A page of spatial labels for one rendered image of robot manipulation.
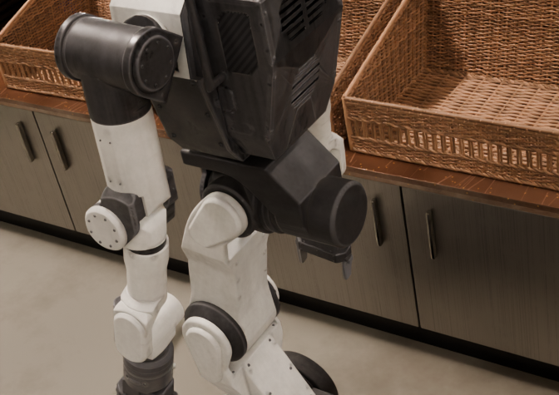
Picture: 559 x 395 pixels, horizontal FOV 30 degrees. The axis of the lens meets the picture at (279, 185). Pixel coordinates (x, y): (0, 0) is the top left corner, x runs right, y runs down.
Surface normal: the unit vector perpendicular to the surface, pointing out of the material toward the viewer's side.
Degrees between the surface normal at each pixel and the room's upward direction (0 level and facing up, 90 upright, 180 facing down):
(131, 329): 88
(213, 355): 90
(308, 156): 45
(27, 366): 0
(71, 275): 0
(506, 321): 90
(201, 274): 90
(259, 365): 60
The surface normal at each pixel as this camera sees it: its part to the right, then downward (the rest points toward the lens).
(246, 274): 0.84, 0.33
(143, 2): -0.49, -0.24
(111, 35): -0.35, -0.52
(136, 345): -0.50, 0.54
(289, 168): 0.46, -0.44
